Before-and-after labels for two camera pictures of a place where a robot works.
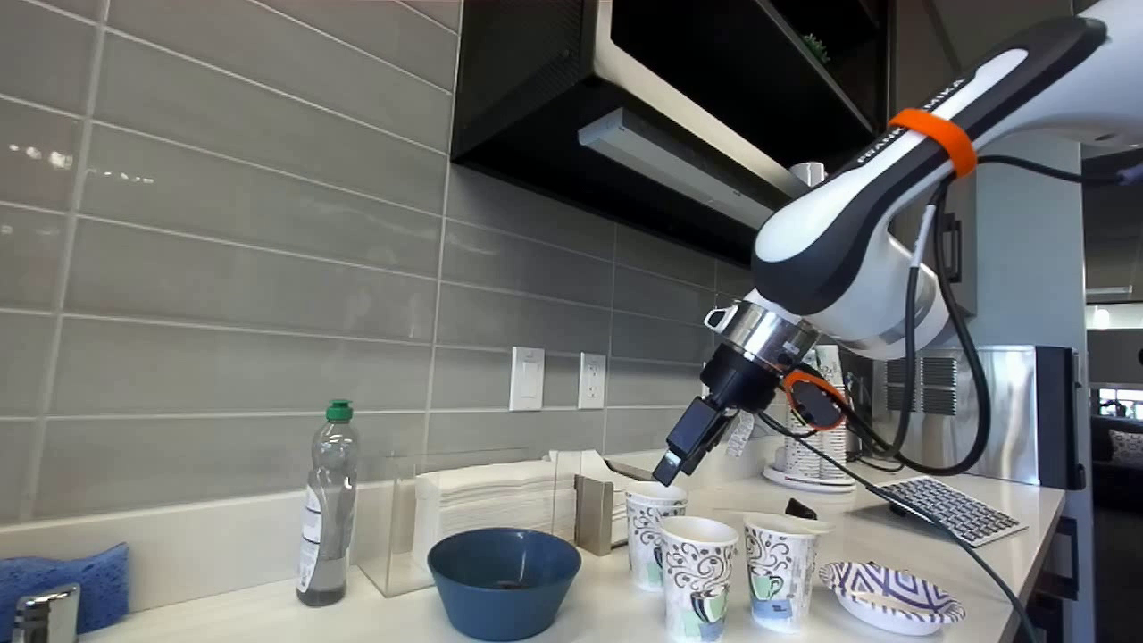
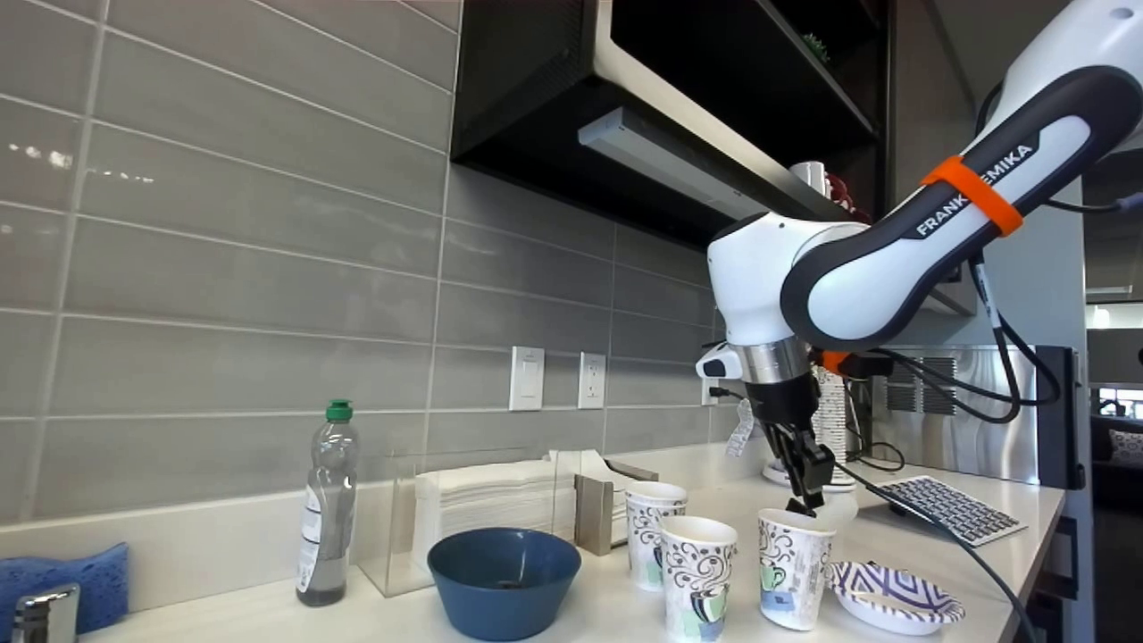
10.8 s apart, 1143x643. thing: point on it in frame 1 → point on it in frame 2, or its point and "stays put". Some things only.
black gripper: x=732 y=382 → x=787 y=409
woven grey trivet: x=951 y=512 stays put
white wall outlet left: x=525 y=378 stays put
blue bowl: x=504 y=584 stays put
